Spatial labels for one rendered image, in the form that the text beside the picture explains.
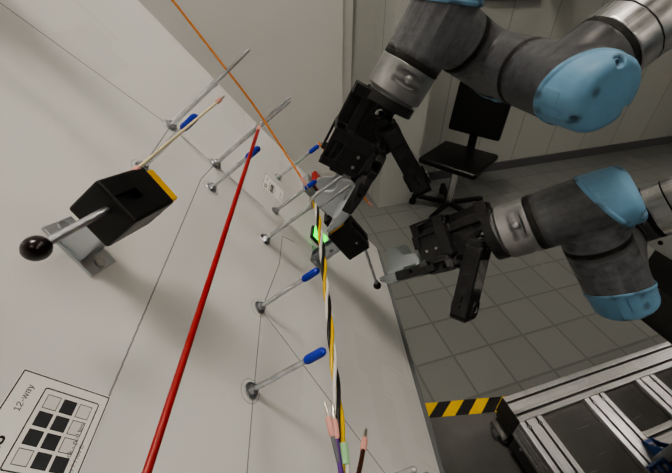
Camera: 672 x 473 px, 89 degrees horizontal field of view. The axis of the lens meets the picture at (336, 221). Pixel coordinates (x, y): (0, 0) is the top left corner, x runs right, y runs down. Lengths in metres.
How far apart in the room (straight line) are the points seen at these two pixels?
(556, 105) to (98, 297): 0.42
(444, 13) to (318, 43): 1.97
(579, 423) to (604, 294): 1.11
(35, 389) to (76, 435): 0.03
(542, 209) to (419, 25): 0.26
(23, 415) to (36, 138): 0.21
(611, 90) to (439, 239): 0.26
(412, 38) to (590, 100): 0.19
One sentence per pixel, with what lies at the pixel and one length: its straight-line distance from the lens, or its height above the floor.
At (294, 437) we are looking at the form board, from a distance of 0.38.
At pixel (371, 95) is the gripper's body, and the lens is 0.46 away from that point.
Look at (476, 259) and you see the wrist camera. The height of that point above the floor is 1.15.
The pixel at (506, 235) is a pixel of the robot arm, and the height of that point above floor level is 1.20.
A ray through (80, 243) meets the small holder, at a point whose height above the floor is 1.32.
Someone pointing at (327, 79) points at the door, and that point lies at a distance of 2.45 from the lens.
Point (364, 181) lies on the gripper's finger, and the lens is 0.47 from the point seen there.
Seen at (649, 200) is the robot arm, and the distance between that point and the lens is 0.64.
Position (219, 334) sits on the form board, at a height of 1.21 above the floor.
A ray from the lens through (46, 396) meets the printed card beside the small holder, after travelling 0.27.
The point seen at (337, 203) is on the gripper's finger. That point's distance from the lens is 0.50.
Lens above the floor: 1.47
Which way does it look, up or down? 35 degrees down
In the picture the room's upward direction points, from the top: straight up
